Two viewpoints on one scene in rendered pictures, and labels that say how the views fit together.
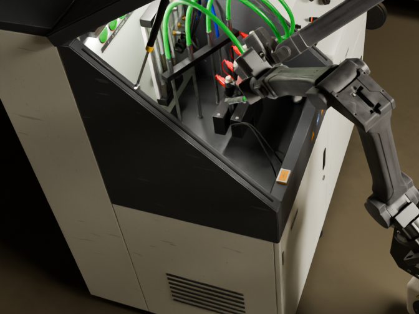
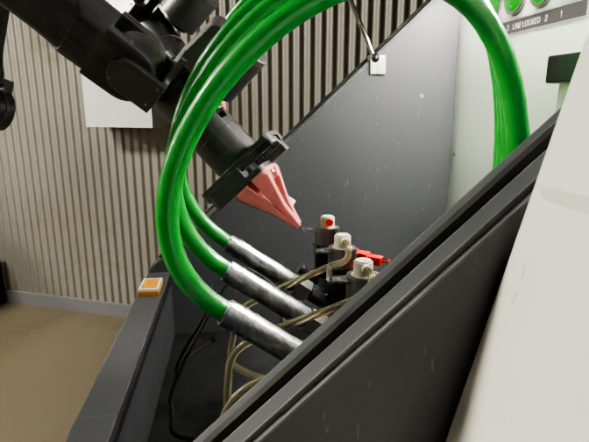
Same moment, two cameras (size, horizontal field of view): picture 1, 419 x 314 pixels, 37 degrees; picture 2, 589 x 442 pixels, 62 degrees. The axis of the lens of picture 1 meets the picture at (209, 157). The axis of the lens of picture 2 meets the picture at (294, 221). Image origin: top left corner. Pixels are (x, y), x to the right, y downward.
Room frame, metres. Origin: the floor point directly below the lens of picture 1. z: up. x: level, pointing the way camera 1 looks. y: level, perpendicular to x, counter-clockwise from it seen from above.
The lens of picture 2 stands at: (1.97, -0.43, 1.24)
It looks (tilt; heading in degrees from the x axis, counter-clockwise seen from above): 14 degrees down; 146
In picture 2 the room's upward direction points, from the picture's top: straight up
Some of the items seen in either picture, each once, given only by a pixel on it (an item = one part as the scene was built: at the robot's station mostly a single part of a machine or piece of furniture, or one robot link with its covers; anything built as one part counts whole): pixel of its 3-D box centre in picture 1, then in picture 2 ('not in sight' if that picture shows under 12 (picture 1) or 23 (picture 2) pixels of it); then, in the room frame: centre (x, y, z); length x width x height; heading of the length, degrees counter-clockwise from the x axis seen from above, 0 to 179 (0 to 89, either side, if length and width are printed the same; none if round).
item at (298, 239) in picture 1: (305, 223); not in sight; (1.43, -0.32, 0.44); 0.65 x 0.02 x 0.68; 153
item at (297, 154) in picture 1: (302, 144); (127, 421); (1.43, -0.31, 0.87); 0.62 x 0.04 x 0.16; 153
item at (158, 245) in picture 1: (235, 215); not in sight; (1.55, -0.07, 0.39); 0.70 x 0.58 x 0.79; 153
